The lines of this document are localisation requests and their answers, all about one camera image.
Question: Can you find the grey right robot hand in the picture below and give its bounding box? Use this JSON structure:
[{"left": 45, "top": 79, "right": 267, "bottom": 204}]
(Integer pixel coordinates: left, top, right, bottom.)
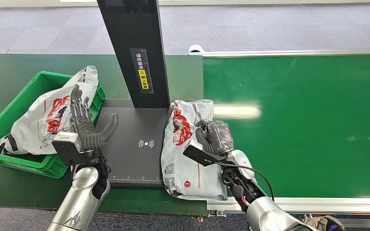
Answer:
[{"left": 195, "top": 119, "right": 235, "bottom": 156}]

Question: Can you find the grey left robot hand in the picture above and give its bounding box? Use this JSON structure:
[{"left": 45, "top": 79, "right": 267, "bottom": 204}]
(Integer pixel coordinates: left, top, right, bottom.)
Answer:
[{"left": 69, "top": 84, "right": 119, "bottom": 154}]

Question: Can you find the white red printed mailer bag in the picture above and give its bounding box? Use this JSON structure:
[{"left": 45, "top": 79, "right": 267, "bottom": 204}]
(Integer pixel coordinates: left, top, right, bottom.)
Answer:
[
  {"left": 0, "top": 65, "right": 99, "bottom": 156},
  {"left": 160, "top": 99, "right": 229, "bottom": 202}
]

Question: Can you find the green conveyor belt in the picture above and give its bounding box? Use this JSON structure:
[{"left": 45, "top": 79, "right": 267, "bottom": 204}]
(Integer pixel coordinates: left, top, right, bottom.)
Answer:
[{"left": 203, "top": 54, "right": 370, "bottom": 199}]

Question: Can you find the yellow and black column label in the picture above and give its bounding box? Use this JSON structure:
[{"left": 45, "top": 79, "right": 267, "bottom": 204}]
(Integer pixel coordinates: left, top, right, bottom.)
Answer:
[{"left": 129, "top": 48, "right": 154, "bottom": 95}]

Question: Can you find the green plastic bin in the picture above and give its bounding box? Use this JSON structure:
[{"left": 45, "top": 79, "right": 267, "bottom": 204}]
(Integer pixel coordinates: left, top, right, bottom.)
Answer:
[{"left": 0, "top": 70, "right": 107, "bottom": 179}]

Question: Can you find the black scanner column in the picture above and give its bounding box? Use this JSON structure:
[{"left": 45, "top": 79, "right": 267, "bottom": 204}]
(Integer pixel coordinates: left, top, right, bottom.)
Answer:
[{"left": 96, "top": 0, "right": 170, "bottom": 109}]

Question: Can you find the person's shoe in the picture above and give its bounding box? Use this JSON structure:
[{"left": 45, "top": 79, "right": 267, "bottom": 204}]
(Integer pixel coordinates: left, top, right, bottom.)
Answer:
[{"left": 301, "top": 215, "right": 345, "bottom": 231}]

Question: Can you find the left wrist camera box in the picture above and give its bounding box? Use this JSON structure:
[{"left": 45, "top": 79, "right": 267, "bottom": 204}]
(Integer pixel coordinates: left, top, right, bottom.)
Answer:
[{"left": 51, "top": 131, "right": 103, "bottom": 167}]

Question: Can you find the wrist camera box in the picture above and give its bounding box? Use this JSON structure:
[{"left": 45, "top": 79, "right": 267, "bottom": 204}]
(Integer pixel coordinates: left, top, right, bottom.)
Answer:
[
  {"left": 183, "top": 141, "right": 228, "bottom": 167},
  {"left": 51, "top": 131, "right": 103, "bottom": 167}
]

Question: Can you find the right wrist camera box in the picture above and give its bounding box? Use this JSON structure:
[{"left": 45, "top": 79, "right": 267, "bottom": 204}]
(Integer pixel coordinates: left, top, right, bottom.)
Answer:
[{"left": 183, "top": 141, "right": 228, "bottom": 167}]

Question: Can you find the black scanner base plate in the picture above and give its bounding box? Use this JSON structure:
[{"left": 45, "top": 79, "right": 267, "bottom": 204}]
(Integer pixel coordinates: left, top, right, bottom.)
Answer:
[{"left": 94, "top": 99, "right": 175, "bottom": 189}]

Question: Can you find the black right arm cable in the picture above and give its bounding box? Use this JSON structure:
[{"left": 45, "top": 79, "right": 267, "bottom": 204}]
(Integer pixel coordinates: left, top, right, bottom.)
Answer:
[{"left": 215, "top": 162, "right": 275, "bottom": 202}]

